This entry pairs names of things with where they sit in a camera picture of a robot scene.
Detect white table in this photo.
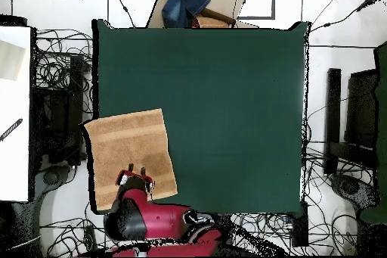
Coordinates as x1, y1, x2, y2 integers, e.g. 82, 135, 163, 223
0, 26, 31, 203

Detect dark green table cloth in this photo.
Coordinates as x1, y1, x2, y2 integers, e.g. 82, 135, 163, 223
91, 19, 310, 216

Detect black cable tangle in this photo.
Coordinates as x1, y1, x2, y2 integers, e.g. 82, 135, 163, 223
228, 212, 358, 256
39, 216, 107, 257
34, 29, 93, 113

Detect green fabric sheet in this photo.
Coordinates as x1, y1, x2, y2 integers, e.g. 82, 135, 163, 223
359, 41, 387, 225

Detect black striped strap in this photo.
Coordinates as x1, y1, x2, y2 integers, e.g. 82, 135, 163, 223
0, 117, 23, 142

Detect tan terry towel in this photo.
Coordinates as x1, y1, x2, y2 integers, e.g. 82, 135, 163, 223
83, 108, 178, 211

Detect blue jeans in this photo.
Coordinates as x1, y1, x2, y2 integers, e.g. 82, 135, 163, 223
161, 0, 212, 28

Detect black stand base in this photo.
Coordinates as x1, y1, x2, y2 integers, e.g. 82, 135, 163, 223
34, 163, 72, 201
330, 173, 380, 210

